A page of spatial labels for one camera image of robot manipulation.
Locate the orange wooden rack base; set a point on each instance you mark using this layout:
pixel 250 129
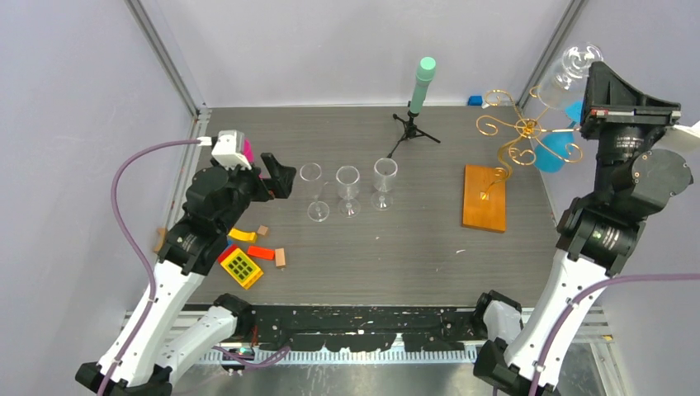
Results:
pixel 484 199

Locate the aluminium frame rail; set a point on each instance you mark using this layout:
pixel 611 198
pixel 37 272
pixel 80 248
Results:
pixel 594 327

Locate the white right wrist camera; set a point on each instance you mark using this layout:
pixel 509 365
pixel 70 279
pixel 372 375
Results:
pixel 681 138

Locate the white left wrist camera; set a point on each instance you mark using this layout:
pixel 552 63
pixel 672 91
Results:
pixel 227 148

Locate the slotted cable duct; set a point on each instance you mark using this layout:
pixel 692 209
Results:
pixel 394 355

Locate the red flat block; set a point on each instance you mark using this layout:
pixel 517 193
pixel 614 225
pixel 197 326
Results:
pixel 227 252

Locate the orange flat block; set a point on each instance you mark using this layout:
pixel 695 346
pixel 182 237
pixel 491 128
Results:
pixel 261 253

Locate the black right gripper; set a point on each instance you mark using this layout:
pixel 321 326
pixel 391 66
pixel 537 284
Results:
pixel 609 101

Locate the small blue block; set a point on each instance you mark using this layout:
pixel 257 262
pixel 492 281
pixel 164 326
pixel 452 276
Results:
pixel 475 100

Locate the yellow green window block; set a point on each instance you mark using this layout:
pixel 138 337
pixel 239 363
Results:
pixel 242 269

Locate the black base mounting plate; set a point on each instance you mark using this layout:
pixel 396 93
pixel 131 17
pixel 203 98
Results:
pixel 367 328

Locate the blue plastic wine glass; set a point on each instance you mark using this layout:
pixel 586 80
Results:
pixel 558 147

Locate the black mini tripod stand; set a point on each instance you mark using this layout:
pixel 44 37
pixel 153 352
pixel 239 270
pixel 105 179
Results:
pixel 410 131

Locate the tan wooden block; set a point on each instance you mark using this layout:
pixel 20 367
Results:
pixel 280 258

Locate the pink plastic wine glass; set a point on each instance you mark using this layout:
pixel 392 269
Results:
pixel 248 152

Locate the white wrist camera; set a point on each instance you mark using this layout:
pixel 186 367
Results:
pixel 227 148
pixel 681 138

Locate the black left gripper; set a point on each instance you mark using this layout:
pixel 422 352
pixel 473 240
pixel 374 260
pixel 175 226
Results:
pixel 280 181

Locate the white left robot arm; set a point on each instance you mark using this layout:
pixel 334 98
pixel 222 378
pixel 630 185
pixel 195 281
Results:
pixel 141 361

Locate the yellow curved block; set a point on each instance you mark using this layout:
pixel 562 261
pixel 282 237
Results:
pixel 242 236

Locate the wooden block off table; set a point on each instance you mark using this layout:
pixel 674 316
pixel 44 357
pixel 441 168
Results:
pixel 159 242

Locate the gold wire glass rack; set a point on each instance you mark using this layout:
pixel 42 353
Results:
pixel 527 128

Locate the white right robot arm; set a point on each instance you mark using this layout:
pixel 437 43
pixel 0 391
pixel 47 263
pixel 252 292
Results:
pixel 598 233

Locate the small tan cube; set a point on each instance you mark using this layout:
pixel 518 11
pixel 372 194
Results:
pixel 263 230

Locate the mint green microphone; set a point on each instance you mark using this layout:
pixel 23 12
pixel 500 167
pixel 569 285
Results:
pixel 425 73

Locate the clear wine glass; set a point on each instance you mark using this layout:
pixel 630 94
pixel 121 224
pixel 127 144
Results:
pixel 385 172
pixel 311 175
pixel 564 81
pixel 348 183

